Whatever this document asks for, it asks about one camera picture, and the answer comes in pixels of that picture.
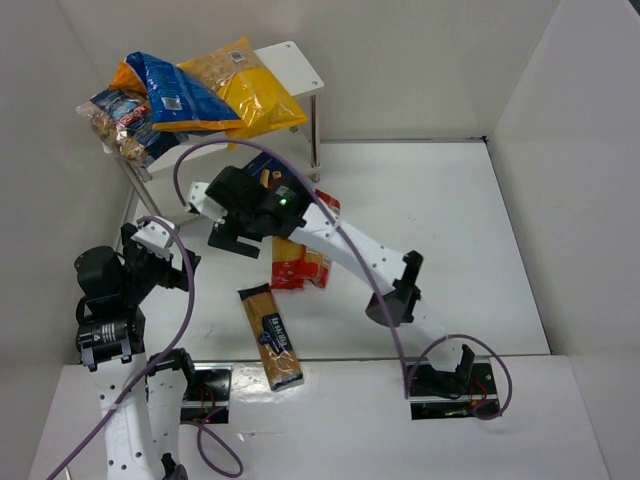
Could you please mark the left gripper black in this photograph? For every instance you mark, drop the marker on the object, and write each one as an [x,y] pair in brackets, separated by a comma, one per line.
[167,270]

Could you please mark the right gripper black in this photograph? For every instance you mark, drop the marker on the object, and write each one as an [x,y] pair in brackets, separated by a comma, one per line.
[236,236]

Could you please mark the dark blue Barilla pasta box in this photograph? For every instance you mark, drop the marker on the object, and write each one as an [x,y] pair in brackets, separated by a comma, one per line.
[265,169]

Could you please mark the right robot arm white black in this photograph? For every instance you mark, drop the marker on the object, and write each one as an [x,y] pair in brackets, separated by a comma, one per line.
[391,275]

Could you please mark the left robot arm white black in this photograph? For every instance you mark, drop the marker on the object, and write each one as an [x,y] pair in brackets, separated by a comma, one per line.
[140,395]

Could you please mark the blue and orange pasta bag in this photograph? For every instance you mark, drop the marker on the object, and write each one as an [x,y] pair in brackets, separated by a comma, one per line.
[179,102]

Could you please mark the yellow pasta bag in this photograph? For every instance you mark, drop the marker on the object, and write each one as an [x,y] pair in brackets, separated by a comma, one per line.
[243,81]

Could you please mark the white two-tier shelf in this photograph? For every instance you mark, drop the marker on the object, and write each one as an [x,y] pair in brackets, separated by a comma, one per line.
[153,190]

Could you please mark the red spaghetti bag front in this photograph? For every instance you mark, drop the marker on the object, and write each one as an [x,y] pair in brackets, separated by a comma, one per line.
[286,258]

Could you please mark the red spaghetti bag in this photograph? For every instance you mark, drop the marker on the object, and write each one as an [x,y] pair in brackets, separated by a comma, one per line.
[315,267]
[286,258]

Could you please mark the red spaghetti bag back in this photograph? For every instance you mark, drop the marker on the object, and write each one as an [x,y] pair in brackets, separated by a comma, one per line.
[315,267]

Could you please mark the dark blue La Sicilia spaghetti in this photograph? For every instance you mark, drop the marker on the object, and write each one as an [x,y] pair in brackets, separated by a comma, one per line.
[281,365]

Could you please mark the clear blue fusilli bag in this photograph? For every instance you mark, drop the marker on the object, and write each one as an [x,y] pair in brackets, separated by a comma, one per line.
[122,119]

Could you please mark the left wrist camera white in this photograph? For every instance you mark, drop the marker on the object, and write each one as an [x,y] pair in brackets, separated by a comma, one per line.
[155,239]

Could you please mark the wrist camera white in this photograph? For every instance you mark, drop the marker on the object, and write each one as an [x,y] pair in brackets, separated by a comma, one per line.
[155,239]
[198,202]

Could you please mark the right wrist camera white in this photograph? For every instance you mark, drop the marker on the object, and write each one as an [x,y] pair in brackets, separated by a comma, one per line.
[198,202]

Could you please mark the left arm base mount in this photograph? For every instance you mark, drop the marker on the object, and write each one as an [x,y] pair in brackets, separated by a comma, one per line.
[189,394]

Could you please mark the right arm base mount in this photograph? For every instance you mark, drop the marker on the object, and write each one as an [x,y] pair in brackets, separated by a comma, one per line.
[434,395]

